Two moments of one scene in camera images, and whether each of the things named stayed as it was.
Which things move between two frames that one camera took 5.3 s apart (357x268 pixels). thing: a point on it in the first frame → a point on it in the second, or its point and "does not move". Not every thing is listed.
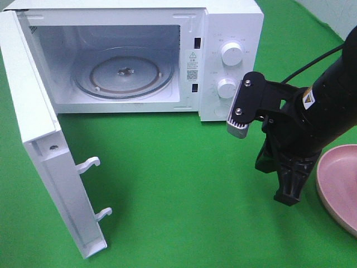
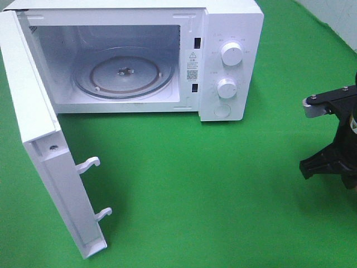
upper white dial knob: x=232 y=53 does not move
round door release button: x=221 y=111 does not move
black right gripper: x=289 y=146 → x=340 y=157
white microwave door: x=48 y=149 does not move
